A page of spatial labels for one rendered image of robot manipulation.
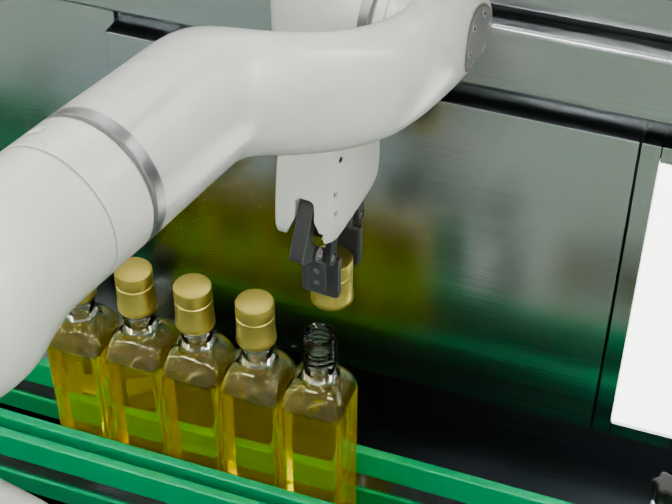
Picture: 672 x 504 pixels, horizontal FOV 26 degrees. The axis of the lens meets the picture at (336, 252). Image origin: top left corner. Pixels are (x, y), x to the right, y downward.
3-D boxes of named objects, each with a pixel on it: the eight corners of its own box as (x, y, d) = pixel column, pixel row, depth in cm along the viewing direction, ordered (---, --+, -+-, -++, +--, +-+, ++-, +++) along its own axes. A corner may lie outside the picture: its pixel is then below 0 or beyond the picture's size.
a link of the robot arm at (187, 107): (261, 187, 75) (512, -45, 96) (20, 95, 81) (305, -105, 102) (262, 317, 81) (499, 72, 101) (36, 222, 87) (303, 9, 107)
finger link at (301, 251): (315, 152, 108) (331, 179, 113) (278, 247, 106) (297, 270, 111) (329, 156, 107) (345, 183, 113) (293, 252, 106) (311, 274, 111)
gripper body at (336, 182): (313, 41, 110) (315, 158, 118) (254, 115, 103) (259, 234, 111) (405, 64, 108) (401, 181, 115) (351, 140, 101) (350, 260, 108)
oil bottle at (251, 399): (302, 495, 144) (298, 343, 130) (280, 539, 140) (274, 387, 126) (250, 480, 145) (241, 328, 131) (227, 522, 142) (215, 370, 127)
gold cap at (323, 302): (360, 289, 120) (361, 249, 117) (343, 316, 118) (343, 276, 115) (321, 277, 121) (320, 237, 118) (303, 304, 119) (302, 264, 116)
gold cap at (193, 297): (221, 313, 129) (219, 276, 126) (205, 340, 127) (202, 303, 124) (185, 303, 130) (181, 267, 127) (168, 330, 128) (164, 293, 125)
